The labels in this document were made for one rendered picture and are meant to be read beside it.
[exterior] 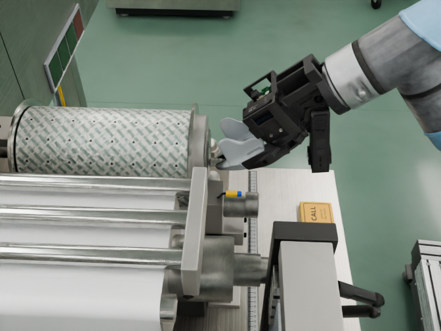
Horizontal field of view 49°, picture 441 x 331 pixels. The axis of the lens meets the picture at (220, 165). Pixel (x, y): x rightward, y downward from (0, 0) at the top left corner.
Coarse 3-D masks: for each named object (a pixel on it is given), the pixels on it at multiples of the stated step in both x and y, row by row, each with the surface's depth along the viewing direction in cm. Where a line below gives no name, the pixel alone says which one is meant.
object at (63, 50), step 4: (64, 40) 102; (64, 44) 102; (60, 48) 100; (64, 48) 102; (60, 52) 100; (64, 52) 102; (68, 52) 104; (60, 56) 100; (64, 56) 102; (68, 56) 104; (64, 60) 102; (64, 64) 102
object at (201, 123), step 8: (200, 120) 67; (208, 120) 73; (200, 128) 66; (208, 128) 73; (200, 136) 66; (200, 144) 65; (200, 152) 65; (192, 160) 65; (200, 160) 65; (192, 168) 66
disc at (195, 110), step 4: (196, 104) 69; (192, 108) 67; (196, 108) 69; (192, 112) 66; (196, 112) 69; (192, 116) 65; (192, 120) 65; (192, 124) 65; (192, 128) 64; (192, 132) 64; (188, 136) 64; (192, 136) 64; (188, 140) 64; (192, 140) 65; (188, 144) 64; (192, 144) 65; (188, 148) 64; (192, 148) 65; (188, 152) 64; (192, 152) 65; (188, 156) 64; (188, 160) 64; (188, 164) 64; (188, 168) 64; (188, 172) 64; (188, 176) 64
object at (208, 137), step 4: (208, 132) 69; (208, 136) 68; (208, 140) 68; (208, 144) 67; (208, 148) 67; (208, 152) 68; (208, 156) 68; (208, 160) 68; (208, 164) 68; (208, 168) 69; (208, 172) 69; (208, 176) 70
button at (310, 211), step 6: (300, 204) 107; (306, 204) 106; (312, 204) 106; (318, 204) 106; (324, 204) 106; (330, 204) 106; (300, 210) 106; (306, 210) 105; (312, 210) 105; (318, 210) 105; (324, 210) 105; (330, 210) 105; (300, 216) 106; (306, 216) 104; (312, 216) 104; (318, 216) 104; (324, 216) 104; (330, 216) 104; (318, 222) 103; (324, 222) 103; (330, 222) 103
